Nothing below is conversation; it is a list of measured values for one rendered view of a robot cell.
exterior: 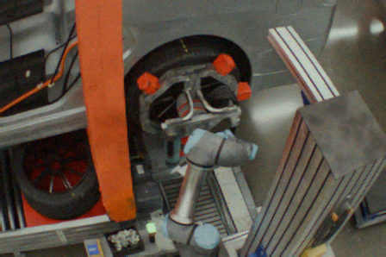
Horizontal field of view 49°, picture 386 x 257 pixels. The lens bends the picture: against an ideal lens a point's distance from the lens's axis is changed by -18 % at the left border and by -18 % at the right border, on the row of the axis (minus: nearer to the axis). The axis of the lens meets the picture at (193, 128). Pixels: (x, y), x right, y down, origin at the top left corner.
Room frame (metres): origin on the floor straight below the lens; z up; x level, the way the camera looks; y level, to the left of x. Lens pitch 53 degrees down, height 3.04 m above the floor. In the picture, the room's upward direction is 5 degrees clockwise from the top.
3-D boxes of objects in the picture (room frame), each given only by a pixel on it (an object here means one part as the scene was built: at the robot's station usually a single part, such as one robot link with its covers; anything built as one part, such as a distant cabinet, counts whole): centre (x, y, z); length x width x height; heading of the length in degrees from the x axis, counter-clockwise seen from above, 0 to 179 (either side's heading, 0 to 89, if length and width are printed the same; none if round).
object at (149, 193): (1.60, 0.29, 0.26); 0.42 x 0.18 x 0.35; 22
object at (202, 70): (1.80, 0.04, 0.85); 0.54 x 0.07 x 0.54; 112
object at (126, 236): (1.05, 0.33, 0.51); 0.20 x 0.14 x 0.13; 117
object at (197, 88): (1.73, -0.10, 1.03); 0.19 x 0.18 x 0.11; 22
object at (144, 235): (1.04, 0.36, 0.44); 0.43 x 0.17 x 0.03; 112
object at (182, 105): (1.74, 0.01, 0.85); 0.21 x 0.14 x 0.14; 22
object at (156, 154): (1.96, 0.10, 0.32); 0.40 x 0.30 x 0.28; 112
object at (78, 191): (1.55, 0.86, 0.39); 0.66 x 0.66 x 0.24
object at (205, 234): (0.92, -0.10, 0.98); 0.13 x 0.12 x 0.14; 72
